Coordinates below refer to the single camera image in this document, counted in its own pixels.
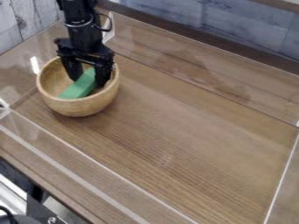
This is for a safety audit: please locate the clear acrylic tray wall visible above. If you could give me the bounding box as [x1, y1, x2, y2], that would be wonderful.
[0, 107, 199, 224]

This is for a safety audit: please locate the wooden bowl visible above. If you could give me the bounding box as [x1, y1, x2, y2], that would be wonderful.
[36, 57, 120, 117]

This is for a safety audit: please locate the black cable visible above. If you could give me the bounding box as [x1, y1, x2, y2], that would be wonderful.
[0, 205, 19, 224]

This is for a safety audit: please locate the black table frame bracket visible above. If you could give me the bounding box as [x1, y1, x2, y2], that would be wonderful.
[26, 192, 76, 224]

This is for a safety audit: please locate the clear acrylic corner bracket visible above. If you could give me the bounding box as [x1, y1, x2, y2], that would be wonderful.
[102, 12, 116, 44]

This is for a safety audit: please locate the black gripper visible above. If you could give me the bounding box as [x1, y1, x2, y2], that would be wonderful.
[55, 23, 115, 88]

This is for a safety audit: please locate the green rectangular block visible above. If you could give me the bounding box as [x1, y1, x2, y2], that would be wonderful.
[59, 68, 96, 99]

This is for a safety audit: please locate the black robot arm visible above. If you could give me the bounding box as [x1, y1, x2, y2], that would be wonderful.
[54, 0, 115, 88]

